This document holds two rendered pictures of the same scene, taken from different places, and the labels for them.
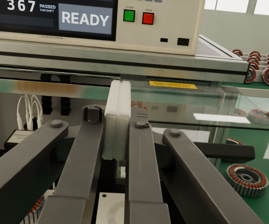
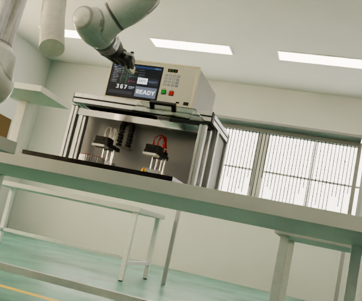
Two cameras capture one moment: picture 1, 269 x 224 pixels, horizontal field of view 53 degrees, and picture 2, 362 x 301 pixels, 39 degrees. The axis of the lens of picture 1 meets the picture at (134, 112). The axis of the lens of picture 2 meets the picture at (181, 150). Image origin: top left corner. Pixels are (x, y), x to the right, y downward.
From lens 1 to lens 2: 1.88 m
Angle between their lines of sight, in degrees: 39
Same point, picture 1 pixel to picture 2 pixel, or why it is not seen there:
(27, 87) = (113, 116)
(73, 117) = (131, 154)
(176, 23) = (183, 95)
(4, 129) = not seen: hidden behind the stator
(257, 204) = not seen: hidden behind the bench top
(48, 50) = (126, 101)
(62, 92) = (127, 119)
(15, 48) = (113, 100)
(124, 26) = (160, 95)
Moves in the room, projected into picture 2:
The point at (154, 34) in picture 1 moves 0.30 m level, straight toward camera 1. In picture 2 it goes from (173, 100) to (145, 76)
